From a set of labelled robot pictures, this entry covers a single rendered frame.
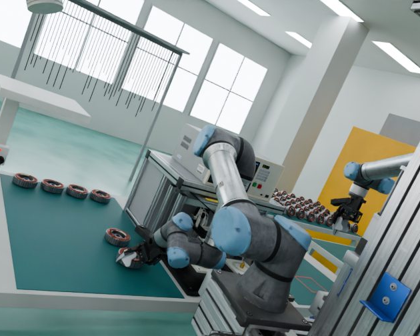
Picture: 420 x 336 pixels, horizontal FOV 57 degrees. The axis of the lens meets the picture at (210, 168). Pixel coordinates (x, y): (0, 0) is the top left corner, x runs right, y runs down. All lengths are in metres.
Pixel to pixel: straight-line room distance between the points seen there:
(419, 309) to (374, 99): 7.33
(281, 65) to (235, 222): 9.21
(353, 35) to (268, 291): 5.31
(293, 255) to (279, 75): 9.15
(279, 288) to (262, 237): 0.17
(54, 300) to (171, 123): 7.62
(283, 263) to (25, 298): 0.77
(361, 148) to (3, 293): 4.99
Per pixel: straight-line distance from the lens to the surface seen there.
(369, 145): 5.64
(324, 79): 5.88
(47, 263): 1.49
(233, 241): 0.97
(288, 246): 1.05
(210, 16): 8.84
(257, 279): 1.09
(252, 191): 2.00
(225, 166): 1.19
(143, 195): 2.05
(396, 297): 1.03
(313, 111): 5.88
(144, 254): 1.54
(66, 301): 1.37
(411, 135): 5.70
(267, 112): 9.99
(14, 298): 1.33
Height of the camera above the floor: 1.48
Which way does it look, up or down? 9 degrees down
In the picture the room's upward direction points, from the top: 24 degrees clockwise
